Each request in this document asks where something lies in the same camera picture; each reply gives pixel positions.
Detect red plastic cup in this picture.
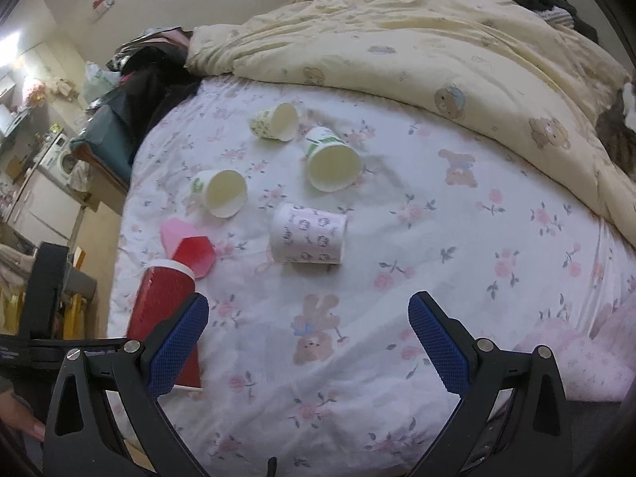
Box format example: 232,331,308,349
169,236,217,279

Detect white floral bed sheet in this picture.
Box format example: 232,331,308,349
108,76,635,476

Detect tall red textured cup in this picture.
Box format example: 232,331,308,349
127,260,208,398

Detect white green-leaf paper cup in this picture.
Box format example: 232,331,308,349
191,169,248,219

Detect white green-striped paper cup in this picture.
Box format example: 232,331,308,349
305,126,363,193

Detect pink floral pillow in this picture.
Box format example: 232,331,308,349
514,296,635,401

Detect white washing machine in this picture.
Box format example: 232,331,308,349
37,130,78,187

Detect cream bear-print duvet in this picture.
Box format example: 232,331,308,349
186,0,635,239

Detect dark clothes at headboard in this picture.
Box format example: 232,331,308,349
513,0,598,43

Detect pile of dark clothes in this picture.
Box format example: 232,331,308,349
107,27,202,154

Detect white floral small paper cup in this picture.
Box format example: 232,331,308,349
249,102,300,142

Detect white pink-patterned paper cup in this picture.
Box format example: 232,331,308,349
270,202,347,265

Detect pink plastic cup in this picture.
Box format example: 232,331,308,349
159,217,200,258

